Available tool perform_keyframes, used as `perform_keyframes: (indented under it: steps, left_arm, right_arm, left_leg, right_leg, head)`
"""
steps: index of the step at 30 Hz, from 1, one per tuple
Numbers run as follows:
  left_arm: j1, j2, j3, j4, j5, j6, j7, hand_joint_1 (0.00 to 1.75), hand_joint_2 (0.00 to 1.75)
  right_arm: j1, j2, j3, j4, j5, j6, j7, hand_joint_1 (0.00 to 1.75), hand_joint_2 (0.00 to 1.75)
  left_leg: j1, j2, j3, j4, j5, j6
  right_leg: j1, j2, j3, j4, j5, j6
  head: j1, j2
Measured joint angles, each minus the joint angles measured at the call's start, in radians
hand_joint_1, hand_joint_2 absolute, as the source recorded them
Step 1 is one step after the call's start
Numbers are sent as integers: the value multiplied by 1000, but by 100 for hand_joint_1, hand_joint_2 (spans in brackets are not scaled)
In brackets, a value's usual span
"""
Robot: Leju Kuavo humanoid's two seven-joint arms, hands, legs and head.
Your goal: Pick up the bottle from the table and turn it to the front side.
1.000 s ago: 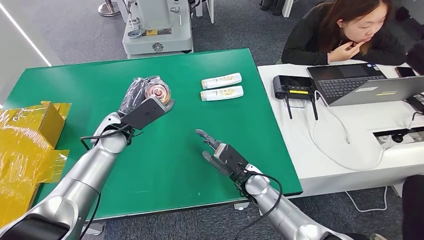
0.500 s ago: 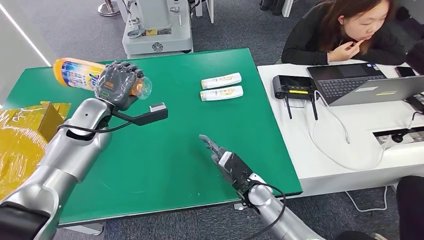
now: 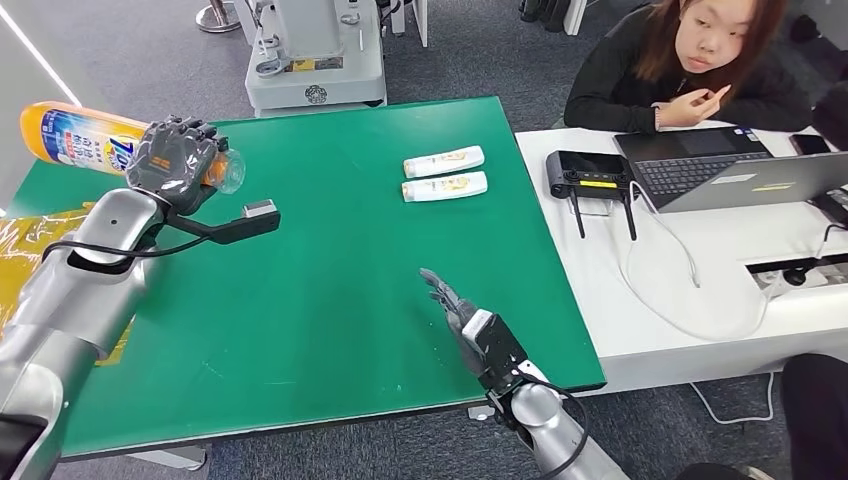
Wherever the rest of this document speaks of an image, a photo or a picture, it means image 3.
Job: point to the person's hand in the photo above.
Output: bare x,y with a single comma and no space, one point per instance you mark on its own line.
686,109

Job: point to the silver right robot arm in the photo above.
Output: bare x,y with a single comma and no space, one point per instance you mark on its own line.
556,430

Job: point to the black laptop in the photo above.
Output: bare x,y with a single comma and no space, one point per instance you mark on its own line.
689,169

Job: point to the white shampoo bottle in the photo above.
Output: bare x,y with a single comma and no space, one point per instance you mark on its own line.
444,187
444,162

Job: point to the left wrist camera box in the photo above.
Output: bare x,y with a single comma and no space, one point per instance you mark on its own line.
245,225

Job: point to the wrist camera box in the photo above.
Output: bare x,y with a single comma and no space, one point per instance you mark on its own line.
497,348
245,225

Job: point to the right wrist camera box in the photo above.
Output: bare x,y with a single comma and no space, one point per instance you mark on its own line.
497,348

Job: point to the person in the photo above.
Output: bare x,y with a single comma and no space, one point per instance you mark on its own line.
818,417
616,86

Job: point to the orange detergent bottle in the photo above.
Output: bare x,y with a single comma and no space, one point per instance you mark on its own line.
73,136

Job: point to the yellow taped cardboard box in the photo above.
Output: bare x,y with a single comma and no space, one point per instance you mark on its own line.
16,252

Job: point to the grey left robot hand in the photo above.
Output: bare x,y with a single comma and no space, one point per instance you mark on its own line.
172,166

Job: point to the black controller with antennas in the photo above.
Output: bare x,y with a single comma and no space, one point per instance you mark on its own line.
586,173

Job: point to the grey laptop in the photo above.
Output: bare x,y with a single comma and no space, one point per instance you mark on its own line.
762,182

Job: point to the black smartphone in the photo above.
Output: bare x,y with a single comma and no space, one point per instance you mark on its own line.
809,144

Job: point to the white robot base machine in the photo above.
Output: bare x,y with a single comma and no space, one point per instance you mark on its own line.
314,73

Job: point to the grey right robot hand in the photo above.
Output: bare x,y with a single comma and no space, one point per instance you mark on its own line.
457,314

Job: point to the metal stanchion base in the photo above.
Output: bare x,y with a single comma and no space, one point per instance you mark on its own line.
217,21

